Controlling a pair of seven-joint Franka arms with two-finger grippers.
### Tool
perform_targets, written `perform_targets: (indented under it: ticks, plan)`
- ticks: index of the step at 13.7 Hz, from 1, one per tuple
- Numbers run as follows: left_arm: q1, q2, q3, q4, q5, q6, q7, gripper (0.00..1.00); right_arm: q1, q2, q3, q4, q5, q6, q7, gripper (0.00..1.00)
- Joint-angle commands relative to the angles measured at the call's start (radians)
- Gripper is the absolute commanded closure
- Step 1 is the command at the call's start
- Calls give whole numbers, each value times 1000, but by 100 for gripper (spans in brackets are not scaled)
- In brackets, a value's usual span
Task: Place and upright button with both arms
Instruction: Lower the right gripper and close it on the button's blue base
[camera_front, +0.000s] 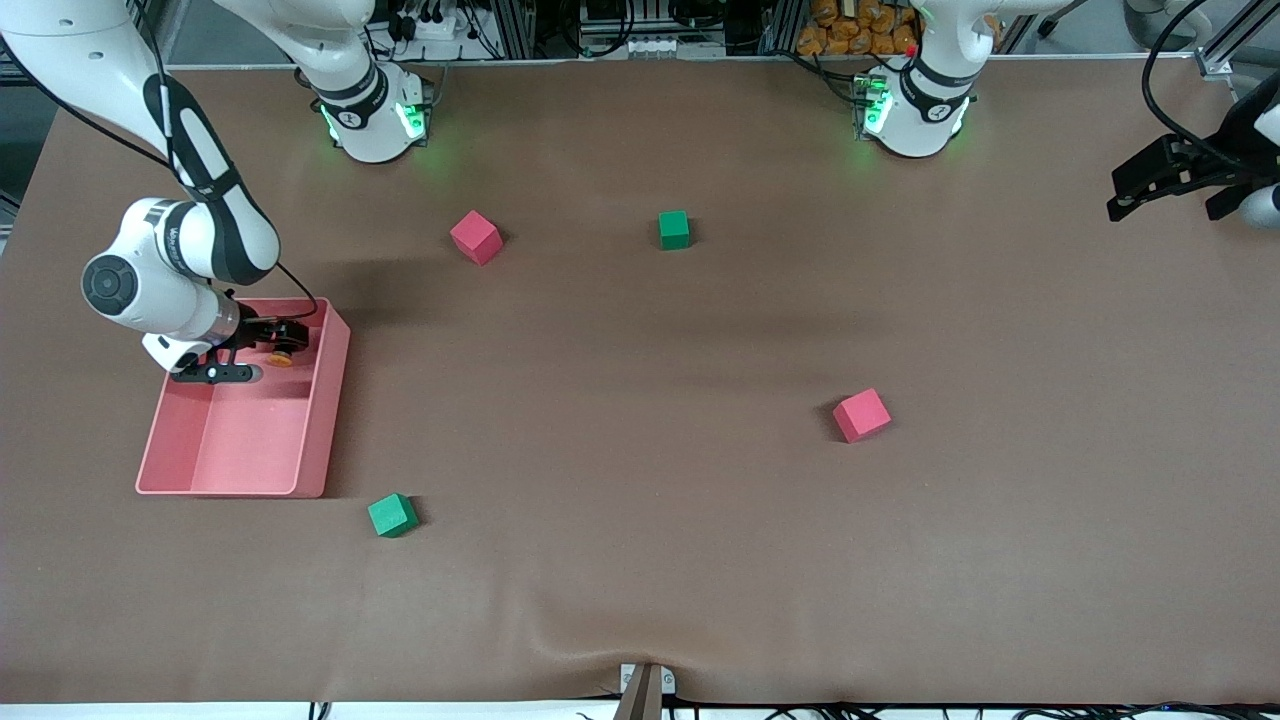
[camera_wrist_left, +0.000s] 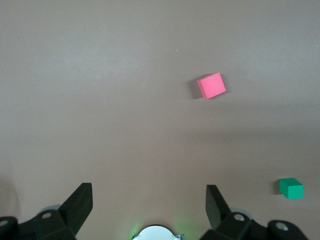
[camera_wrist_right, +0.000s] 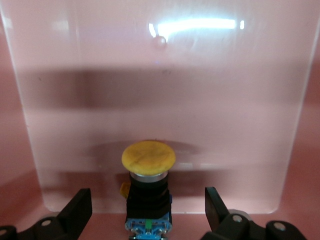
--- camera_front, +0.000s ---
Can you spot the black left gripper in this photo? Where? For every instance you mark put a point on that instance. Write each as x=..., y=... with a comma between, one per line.
x=1232, y=164

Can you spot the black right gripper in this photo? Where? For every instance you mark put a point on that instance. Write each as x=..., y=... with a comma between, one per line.
x=254, y=329

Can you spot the orange push button switch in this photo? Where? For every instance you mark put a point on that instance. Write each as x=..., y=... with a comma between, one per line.
x=282, y=359

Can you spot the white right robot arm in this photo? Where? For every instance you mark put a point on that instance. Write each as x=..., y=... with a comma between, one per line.
x=200, y=240

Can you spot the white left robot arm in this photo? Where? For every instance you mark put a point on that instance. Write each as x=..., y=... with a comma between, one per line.
x=925, y=110

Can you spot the pink plastic bin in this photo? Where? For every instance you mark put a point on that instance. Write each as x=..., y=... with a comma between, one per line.
x=250, y=440

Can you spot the green foam cube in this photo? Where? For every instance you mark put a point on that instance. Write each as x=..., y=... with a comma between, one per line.
x=392, y=516
x=674, y=230

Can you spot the pink foam cube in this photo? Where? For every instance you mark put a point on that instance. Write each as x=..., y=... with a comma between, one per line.
x=861, y=416
x=475, y=238

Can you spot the bag of orange snacks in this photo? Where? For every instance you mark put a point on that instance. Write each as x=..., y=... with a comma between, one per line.
x=860, y=28

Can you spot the white power strip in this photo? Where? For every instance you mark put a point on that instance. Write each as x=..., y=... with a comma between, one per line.
x=432, y=25

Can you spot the brown table mat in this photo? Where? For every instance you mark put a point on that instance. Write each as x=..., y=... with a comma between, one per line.
x=640, y=560

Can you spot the white terminal block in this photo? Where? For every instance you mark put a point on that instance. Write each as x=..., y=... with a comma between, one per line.
x=655, y=46

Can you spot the aluminium frame strut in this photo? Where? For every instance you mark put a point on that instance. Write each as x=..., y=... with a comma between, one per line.
x=1215, y=60

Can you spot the metal table edge bracket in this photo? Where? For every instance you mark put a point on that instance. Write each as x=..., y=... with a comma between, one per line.
x=646, y=690

